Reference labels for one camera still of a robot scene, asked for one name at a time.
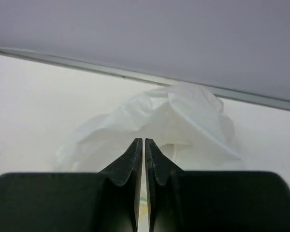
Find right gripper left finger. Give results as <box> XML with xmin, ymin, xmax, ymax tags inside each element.
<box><xmin>98</xmin><ymin>138</ymin><xmax>143</xmax><ymax>232</ymax></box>

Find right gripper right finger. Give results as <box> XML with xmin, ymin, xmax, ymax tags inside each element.
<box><xmin>145</xmin><ymin>138</ymin><xmax>182</xmax><ymax>232</ymax></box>

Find white plastic bag lemon print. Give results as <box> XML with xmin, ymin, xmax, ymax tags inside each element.
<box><xmin>55</xmin><ymin>85</ymin><xmax>245</xmax><ymax>172</ymax></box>

